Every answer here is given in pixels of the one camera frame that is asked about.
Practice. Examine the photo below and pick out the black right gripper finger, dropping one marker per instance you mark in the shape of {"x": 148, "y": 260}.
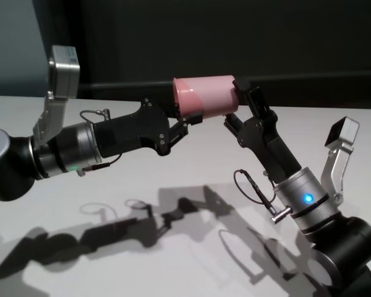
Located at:
{"x": 258, "y": 102}
{"x": 233, "y": 123}

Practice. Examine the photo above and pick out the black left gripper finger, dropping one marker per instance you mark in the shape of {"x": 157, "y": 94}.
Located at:
{"x": 177, "y": 113}
{"x": 180, "y": 130}

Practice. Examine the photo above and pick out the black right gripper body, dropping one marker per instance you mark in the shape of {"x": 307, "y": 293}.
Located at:
{"x": 266, "y": 145}

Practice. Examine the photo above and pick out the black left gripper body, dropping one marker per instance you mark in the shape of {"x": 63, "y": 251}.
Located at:
{"x": 126, "y": 133}

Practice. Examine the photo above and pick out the pink plastic cup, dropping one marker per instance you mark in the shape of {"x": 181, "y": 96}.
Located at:
{"x": 213, "y": 96}

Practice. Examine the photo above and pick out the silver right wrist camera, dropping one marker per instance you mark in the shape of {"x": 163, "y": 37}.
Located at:
{"x": 337, "y": 164}

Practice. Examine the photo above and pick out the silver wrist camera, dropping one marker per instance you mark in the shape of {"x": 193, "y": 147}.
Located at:
{"x": 63, "y": 71}
{"x": 337, "y": 164}

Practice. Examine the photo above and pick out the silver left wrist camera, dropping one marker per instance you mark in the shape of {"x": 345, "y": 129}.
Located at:
{"x": 63, "y": 71}

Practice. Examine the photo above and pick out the dark vertical frame post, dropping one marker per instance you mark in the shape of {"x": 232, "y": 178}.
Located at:
{"x": 65, "y": 24}

